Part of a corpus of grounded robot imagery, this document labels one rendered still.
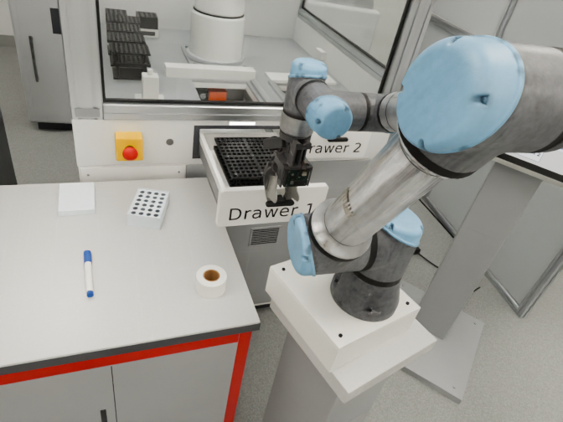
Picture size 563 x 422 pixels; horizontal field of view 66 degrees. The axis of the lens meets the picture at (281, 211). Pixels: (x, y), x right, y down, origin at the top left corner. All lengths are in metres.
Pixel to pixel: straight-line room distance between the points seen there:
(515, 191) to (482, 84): 1.28
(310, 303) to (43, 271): 0.59
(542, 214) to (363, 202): 1.87
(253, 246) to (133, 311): 0.78
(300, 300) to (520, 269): 1.77
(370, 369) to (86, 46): 0.99
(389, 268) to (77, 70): 0.88
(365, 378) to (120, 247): 0.64
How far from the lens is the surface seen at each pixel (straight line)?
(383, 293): 0.92
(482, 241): 1.82
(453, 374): 2.07
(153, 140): 1.33
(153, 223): 1.17
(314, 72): 0.88
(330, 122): 0.80
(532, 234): 2.49
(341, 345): 0.89
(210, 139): 1.37
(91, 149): 1.34
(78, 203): 1.26
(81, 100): 1.27
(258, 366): 1.84
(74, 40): 1.22
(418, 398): 1.97
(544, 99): 0.50
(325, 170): 1.56
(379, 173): 0.59
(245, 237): 1.63
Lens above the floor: 1.52
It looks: 36 degrees down
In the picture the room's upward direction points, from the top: 12 degrees clockwise
